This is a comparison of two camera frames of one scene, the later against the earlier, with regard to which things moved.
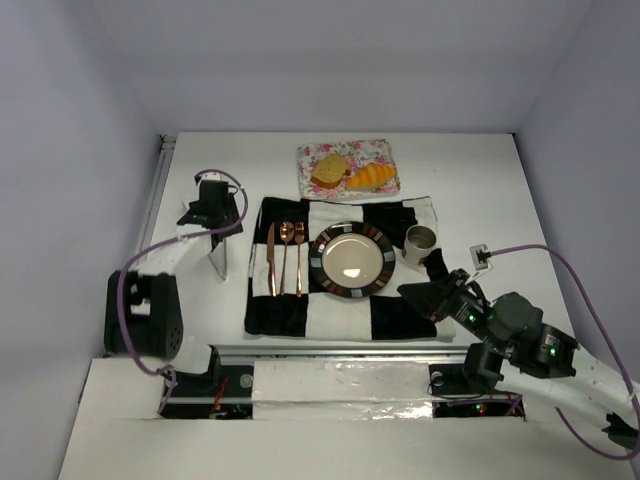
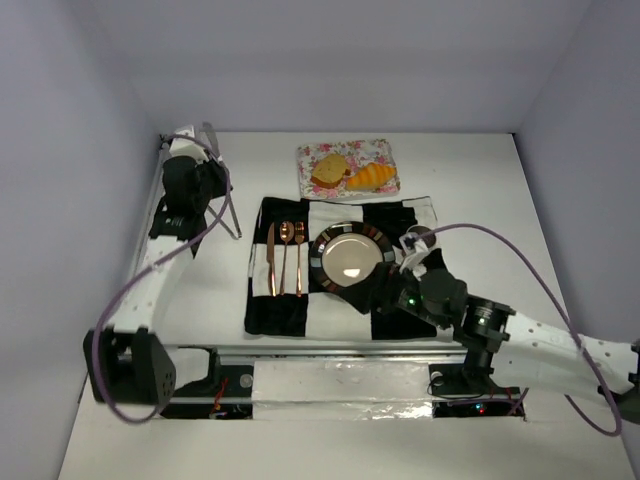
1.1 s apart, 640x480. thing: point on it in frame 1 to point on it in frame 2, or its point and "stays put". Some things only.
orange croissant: x=372 y=176 stays put
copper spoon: x=286 y=232 stays put
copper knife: x=271 y=257 stays put
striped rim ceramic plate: x=352 y=259 stays put
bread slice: x=329 y=170 stays put
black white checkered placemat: x=285 y=299 stays put
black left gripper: x=201 y=214 to x=216 y=173
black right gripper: x=445 y=295 to x=382 y=286
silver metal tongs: x=218 y=258 to x=211 y=137
